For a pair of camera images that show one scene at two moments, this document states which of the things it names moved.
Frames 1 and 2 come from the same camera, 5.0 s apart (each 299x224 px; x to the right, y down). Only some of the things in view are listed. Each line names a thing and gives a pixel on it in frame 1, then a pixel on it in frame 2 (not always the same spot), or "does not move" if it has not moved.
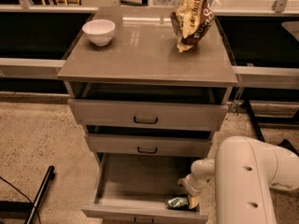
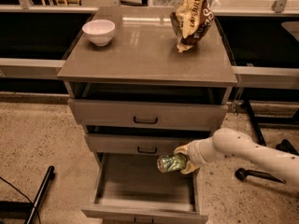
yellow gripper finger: x=194 y=201 to x=189 y=168
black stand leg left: x=48 y=179 does not move
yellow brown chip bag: x=192 y=18 does not move
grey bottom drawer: x=133 y=189 does not move
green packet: x=177 y=202 to x=171 y=162
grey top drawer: x=150 y=106 does not move
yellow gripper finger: x=183 y=182 to x=182 y=149
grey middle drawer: x=149 y=141 does not move
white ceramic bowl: x=99 y=31 does not move
